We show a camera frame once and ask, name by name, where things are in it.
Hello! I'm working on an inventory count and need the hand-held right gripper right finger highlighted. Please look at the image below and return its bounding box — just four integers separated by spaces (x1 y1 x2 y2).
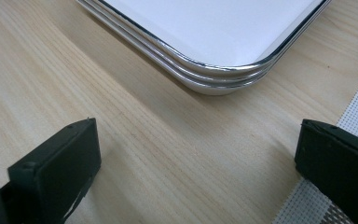
294 119 358 224

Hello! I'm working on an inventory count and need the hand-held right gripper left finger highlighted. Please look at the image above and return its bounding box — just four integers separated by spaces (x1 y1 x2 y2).
0 117 103 224

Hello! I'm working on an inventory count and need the white object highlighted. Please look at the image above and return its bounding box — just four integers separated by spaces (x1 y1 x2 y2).
97 0 332 73

